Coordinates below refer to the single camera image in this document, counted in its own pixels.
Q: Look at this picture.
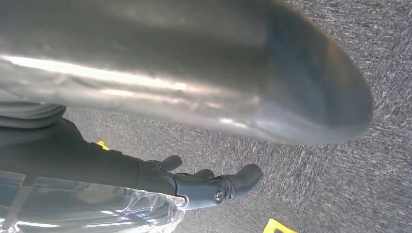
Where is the yellow floor tape square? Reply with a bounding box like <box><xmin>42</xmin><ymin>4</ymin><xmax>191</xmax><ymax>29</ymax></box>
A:
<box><xmin>263</xmin><ymin>218</ymin><xmax>299</xmax><ymax>233</ymax></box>

